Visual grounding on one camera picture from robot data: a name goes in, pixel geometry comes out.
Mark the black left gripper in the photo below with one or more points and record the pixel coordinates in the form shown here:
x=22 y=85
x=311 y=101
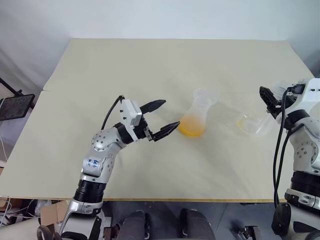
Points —
x=143 y=130

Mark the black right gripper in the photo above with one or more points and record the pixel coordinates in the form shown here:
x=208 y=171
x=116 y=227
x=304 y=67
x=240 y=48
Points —
x=281 y=108

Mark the clear plastic cup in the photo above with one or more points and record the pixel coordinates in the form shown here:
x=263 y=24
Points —
x=250 y=125

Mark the clear plastic flask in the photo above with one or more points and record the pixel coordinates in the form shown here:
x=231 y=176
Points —
x=192 y=125

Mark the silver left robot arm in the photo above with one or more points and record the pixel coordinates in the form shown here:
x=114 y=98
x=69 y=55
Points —
x=100 y=142

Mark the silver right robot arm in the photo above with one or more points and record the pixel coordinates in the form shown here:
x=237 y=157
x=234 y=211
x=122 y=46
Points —
x=307 y=150

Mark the dark rounded shape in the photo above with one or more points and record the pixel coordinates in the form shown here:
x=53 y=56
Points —
x=135 y=225
x=197 y=225

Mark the black rounded housing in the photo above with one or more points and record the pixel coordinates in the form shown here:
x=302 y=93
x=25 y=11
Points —
x=281 y=220

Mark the brown cardboard box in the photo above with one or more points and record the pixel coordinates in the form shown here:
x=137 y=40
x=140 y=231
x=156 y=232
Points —
x=53 y=212

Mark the black tablet screen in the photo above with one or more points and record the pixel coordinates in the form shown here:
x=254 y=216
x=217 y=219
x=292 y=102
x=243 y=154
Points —
x=15 y=107

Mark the black metal stand bar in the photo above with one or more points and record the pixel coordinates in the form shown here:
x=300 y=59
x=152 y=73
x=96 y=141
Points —
x=10 y=87

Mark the black wheel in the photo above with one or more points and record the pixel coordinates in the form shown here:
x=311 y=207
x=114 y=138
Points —
x=42 y=232

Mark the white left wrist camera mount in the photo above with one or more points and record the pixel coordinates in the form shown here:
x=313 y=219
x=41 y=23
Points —
x=130 y=112

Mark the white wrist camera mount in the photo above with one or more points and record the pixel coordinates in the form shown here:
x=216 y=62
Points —
x=130 y=112
x=312 y=97

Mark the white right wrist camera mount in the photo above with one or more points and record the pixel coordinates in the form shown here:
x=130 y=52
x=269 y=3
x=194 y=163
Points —
x=312 y=97

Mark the silver metal bracket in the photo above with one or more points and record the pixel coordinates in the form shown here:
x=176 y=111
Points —
x=246 y=233

